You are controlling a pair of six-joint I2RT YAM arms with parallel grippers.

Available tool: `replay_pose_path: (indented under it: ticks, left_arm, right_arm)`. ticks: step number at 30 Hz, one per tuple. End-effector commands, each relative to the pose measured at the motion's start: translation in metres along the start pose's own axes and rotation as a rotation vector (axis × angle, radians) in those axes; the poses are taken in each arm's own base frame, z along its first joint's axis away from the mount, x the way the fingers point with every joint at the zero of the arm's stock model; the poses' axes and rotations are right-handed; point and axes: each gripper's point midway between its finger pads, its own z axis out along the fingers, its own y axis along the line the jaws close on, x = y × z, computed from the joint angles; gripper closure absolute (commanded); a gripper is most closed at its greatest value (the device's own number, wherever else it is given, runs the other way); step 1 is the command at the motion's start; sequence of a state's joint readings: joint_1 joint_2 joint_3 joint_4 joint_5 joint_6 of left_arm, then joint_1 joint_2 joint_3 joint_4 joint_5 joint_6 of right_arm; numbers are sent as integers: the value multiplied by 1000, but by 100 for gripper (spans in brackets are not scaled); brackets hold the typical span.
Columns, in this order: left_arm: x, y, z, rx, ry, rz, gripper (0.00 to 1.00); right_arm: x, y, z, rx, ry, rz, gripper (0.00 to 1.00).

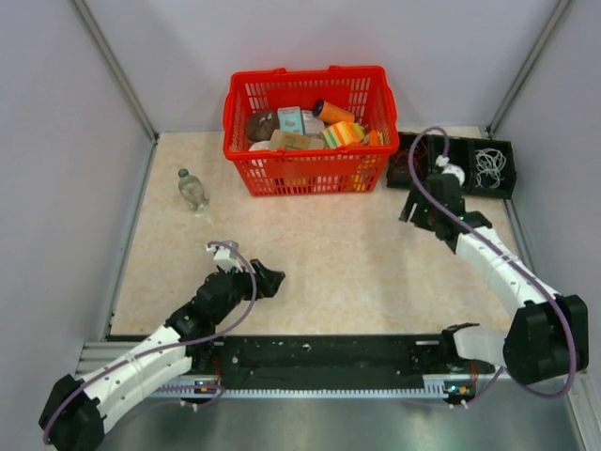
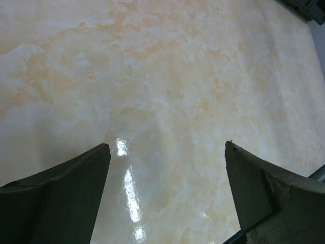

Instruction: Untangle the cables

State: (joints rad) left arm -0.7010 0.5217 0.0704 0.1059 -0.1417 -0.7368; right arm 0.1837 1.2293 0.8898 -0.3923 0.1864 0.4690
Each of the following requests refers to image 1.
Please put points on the clear plastic bottle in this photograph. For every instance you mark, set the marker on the clear plastic bottle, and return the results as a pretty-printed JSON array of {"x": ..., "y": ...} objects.
[{"x": 192, "y": 191}]

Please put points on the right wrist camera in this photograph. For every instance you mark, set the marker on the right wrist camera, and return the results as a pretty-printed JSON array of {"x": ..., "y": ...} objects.
[{"x": 444, "y": 165}]

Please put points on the black three-compartment bin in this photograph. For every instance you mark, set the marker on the black three-compartment bin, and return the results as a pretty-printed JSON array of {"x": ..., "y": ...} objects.
[{"x": 489, "y": 165}]

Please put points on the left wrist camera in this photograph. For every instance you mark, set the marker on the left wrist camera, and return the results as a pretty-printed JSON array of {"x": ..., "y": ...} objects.
[{"x": 224, "y": 255}]

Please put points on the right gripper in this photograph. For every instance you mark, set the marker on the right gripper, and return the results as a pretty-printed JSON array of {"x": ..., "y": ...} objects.
[{"x": 414, "y": 197}]

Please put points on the teal small box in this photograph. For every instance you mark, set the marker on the teal small box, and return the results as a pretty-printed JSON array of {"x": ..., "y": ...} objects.
[{"x": 290, "y": 119}]

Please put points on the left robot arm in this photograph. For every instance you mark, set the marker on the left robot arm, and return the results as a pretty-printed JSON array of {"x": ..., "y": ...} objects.
[{"x": 80, "y": 411}]

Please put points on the brown round bag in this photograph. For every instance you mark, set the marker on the brown round bag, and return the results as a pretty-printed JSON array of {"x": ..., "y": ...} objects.
[{"x": 261, "y": 125}]

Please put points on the brown cardboard box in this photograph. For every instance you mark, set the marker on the brown cardboard box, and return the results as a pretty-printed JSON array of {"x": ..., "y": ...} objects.
[{"x": 292, "y": 141}]

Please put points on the orange cylindrical can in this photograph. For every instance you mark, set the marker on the orange cylindrical can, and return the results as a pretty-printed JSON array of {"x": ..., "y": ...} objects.
[{"x": 330, "y": 113}]

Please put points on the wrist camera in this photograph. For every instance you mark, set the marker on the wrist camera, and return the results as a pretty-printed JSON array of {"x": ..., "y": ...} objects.
[
  {"x": 444, "y": 165},
  {"x": 224, "y": 255}
]

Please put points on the striped yellow green sponge pack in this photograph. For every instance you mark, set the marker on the striped yellow green sponge pack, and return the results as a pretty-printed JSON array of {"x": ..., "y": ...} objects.
[{"x": 343, "y": 134}]

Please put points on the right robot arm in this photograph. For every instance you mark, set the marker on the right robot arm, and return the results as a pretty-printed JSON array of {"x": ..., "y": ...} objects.
[{"x": 548, "y": 336}]

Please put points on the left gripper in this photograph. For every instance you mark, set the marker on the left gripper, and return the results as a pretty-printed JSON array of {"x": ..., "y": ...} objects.
[{"x": 269, "y": 281}]

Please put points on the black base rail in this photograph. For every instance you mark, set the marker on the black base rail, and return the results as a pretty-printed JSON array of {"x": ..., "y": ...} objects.
[{"x": 330, "y": 361}]

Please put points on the grey slotted cable duct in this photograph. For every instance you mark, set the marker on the grey slotted cable duct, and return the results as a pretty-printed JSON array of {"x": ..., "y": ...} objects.
[{"x": 427, "y": 389}]

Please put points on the white grey small box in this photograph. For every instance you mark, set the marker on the white grey small box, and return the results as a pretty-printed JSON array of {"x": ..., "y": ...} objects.
[{"x": 312, "y": 126}]

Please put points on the red plastic shopping basket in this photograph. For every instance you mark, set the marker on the red plastic shopping basket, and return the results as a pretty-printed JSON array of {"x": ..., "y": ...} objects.
[{"x": 362, "y": 90}]

